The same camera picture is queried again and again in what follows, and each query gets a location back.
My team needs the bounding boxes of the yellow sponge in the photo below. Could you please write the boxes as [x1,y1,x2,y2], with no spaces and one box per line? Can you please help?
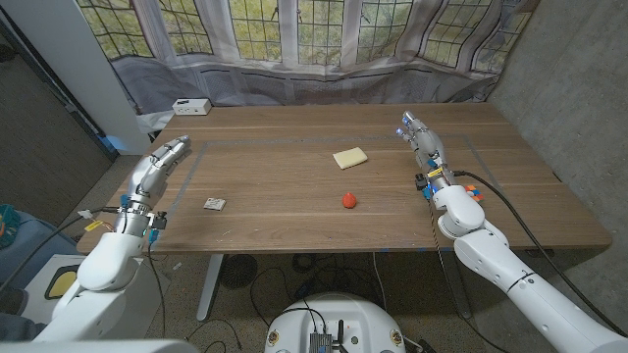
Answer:
[332,146,369,171]

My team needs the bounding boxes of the thin braided cable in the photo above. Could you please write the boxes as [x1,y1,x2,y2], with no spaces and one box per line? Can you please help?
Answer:
[427,195,511,353]

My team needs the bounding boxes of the black round fan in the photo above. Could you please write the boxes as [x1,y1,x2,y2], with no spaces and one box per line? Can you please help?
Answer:
[219,253,259,290]

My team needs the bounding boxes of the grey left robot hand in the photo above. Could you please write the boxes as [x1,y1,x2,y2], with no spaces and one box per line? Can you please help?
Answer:
[122,135,191,212]

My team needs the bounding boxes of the blue seat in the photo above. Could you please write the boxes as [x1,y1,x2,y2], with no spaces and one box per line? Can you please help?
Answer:
[0,205,82,290]

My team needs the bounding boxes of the person's jeans leg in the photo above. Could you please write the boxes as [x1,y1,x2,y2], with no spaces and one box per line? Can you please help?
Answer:
[0,313,45,343]

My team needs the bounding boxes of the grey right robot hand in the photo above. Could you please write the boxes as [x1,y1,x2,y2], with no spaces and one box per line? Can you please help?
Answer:
[396,111,448,173]

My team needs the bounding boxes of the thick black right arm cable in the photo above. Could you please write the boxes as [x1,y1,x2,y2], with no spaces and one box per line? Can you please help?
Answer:
[452,169,628,338]

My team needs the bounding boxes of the printed window backdrop cloth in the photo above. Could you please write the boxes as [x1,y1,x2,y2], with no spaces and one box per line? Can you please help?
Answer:
[76,0,541,117]

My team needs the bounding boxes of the multicoloured puzzle cube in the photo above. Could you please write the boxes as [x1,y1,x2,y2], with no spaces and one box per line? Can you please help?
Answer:
[463,183,486,203]

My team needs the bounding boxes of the white power strip box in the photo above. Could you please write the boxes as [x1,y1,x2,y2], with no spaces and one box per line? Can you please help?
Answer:
[172,98,213,117]

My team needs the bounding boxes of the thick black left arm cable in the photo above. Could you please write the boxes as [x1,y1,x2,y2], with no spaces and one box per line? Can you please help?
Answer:
[0,206,122,293]

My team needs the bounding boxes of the white robot torso edge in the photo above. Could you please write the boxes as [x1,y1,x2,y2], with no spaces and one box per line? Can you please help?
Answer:
[0,339,197,353]

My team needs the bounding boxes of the grey electronics module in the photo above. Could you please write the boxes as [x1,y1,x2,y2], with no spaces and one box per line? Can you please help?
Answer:
[308,331,334,353]

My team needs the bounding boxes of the white pillar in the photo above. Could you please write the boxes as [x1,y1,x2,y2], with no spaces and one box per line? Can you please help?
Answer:
[0,0,151,156]

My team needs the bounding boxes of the white pedal platform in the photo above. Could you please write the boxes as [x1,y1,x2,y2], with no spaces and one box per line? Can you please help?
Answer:
[22,253,171,342]

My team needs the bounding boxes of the black yellow foot pedal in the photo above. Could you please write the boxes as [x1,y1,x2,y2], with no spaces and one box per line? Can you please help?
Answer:
[43,264,82,301]

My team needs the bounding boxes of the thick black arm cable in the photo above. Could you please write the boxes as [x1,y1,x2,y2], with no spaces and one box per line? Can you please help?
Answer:
[0,206,122,293]
[452,169,628,338]

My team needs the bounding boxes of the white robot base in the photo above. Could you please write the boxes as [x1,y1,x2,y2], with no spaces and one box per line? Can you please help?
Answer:
[264,292,407,353]

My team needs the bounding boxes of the metal table leg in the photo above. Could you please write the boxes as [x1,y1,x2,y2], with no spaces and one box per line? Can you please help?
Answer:
[439,252,475,320]
[195,253,226,323]

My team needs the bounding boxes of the person's black shoe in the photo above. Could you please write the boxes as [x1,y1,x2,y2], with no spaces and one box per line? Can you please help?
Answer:
[0,286,29,315]

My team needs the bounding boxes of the teal knitted item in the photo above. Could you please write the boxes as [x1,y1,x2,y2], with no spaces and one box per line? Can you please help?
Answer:
[0,203,22,249]

